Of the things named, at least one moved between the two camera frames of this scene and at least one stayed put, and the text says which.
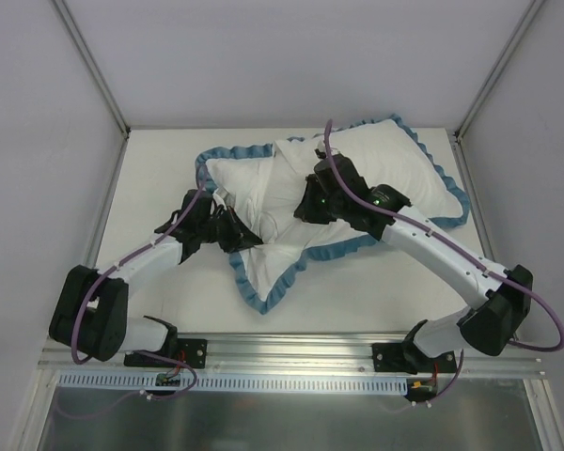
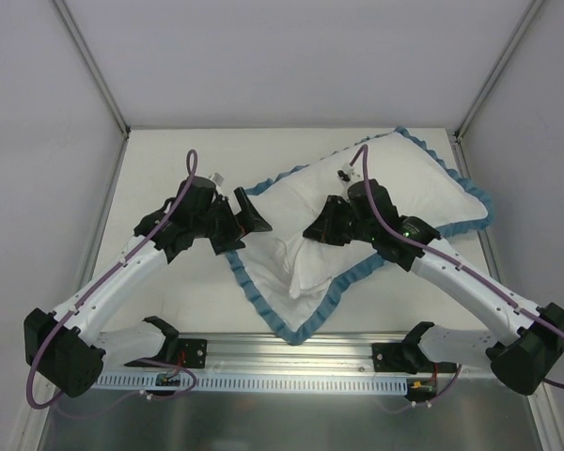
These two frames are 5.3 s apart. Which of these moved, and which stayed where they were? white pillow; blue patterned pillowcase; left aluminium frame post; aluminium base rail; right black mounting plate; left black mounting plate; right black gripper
Moved: right black gripper; white pillow; blue patterned pillowcase
Stayed: aluminium base rail; left aluminium frame post; left black mounting plate; right black mounting plate
